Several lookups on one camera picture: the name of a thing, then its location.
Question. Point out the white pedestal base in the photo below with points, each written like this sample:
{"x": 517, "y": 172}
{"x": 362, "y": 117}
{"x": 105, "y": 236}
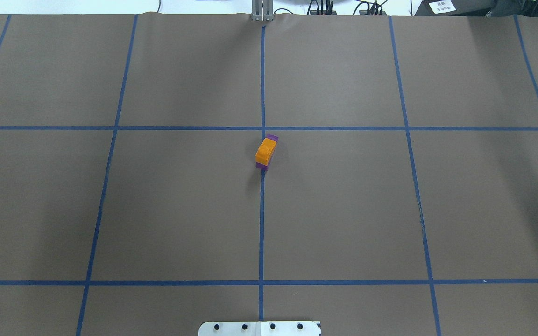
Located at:
{"x": 261, "y": 328}

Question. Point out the orange trapezoid block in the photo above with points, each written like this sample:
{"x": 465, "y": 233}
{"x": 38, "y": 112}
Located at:
{"x": 266, "y": 151}

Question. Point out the purple trapezoid block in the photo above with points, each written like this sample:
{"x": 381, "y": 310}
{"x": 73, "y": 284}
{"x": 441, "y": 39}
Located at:
{"x": 263, "y": 165}

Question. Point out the aluminium frame post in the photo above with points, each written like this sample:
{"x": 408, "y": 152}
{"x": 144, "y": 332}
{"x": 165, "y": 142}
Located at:
{"x": 262, "y": 10}

